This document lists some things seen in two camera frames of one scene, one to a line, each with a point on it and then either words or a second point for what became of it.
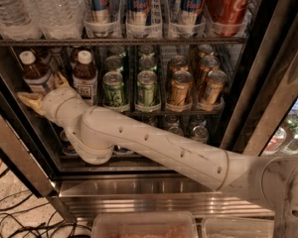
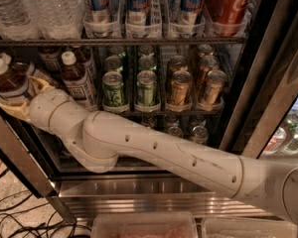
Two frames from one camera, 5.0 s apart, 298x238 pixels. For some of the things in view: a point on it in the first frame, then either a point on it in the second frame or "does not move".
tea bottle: [36, 78] → [11, 79]
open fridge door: [10, 137] does not move
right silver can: [200, 133] does not move
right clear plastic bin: [237, 228] does not move
